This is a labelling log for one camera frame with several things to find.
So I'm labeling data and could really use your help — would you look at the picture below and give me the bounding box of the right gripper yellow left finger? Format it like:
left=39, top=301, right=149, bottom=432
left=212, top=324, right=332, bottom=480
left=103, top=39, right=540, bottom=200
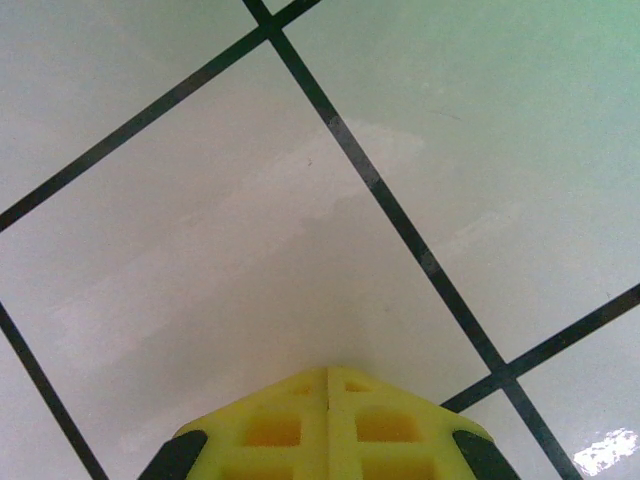
left=137, top=367, right=329, bottom=480

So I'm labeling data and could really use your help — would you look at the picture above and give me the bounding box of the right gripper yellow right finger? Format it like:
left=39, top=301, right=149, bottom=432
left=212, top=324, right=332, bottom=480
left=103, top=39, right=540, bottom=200
left=327, top=364, right=524, bottom=480

